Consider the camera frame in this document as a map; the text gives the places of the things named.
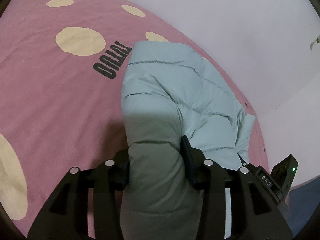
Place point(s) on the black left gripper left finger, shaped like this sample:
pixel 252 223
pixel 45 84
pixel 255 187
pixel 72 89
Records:
pixel 65 213

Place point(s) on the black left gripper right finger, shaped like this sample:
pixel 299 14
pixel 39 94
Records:
pixel 254 214

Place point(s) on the light blue puffer jacket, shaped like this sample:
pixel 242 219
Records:
pixel 169 91

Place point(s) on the pink polka dot bed sheet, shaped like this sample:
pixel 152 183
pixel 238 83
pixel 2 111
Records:
pixel 63 64

